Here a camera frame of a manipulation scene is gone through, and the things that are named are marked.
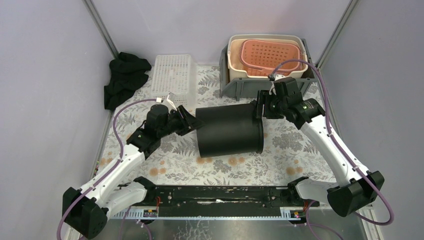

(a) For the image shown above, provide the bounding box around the grey plastic crate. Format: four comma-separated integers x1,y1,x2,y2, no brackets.
219,45,318,101

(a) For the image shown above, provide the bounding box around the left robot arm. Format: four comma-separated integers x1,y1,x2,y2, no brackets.
58,104,204,239

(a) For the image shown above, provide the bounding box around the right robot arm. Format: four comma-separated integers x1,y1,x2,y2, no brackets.
256,77,385,217

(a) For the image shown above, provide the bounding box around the cream plastic tub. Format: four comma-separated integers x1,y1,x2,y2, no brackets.
227,34,308,80

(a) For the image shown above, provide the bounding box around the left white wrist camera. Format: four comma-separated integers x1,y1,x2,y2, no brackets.
155,92,177,113

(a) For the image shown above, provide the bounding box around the black mounting base rail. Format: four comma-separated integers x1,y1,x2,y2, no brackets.
135,185,312,219

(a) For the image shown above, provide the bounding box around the black cloth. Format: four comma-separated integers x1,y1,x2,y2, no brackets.
103,52,152,111

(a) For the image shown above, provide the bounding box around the large black cylindrical container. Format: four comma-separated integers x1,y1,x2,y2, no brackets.
195,100,264,158

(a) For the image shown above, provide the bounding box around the purple cable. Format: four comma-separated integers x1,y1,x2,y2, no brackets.
267,58,396,240
56,97,163,240

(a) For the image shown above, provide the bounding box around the floral patterned table mat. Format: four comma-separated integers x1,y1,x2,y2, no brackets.
94,66,336,186

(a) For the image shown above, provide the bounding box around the white perforated plastic basket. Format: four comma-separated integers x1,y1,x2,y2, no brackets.
150,54,198,110

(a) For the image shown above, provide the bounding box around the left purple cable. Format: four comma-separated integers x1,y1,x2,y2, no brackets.
56,97,163,240

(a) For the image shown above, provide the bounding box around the pink perforated basket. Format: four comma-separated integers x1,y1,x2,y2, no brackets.
239,39,304,76

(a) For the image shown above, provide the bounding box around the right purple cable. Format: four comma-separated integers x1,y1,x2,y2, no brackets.
267,58,396,240

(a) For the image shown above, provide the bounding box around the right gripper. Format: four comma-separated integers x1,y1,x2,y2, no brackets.
252,89,287,120

